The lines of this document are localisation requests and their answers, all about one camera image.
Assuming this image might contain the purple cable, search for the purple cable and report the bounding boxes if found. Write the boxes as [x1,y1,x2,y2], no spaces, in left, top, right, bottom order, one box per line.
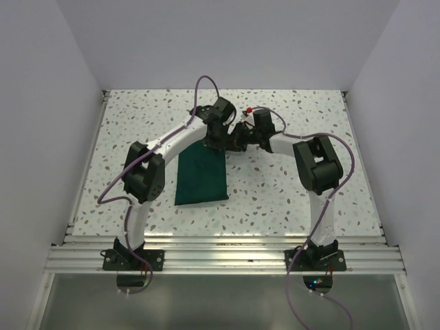
[97,74,223,296]
[266,108,356,330]

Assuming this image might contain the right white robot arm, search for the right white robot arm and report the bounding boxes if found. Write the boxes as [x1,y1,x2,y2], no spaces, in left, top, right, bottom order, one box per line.
[227,107,347,272]

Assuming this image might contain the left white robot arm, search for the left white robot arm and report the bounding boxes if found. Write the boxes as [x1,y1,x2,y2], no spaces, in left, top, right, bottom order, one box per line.
[110,97,237,270]

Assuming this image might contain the aluminium rail frame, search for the aluminium rail frame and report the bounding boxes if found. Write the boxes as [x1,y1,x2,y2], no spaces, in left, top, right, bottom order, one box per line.
[36,89,421,329]

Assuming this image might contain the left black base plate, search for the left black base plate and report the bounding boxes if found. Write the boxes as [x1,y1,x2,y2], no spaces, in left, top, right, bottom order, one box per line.
[100,249,165,272]

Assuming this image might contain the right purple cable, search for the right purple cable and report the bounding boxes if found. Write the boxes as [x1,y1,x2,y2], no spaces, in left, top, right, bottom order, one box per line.
[266,108,356,330]

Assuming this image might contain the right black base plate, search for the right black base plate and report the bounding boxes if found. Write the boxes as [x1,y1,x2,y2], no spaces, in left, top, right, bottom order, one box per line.
[284,247,347,272]

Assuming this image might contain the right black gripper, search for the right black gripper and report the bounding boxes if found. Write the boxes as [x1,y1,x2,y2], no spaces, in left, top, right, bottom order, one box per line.
[225,122,261,153]

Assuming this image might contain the green surgical cloth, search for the green surgical cloth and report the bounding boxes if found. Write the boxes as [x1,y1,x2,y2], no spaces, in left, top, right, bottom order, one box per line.
[175,141,229,206]

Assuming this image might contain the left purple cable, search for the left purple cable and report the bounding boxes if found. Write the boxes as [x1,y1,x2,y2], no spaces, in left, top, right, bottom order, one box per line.
[97,74,223,296]

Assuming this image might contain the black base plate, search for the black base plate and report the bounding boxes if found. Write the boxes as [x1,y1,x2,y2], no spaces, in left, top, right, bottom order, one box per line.
[284,247,347,272]
[100,249,165,272]

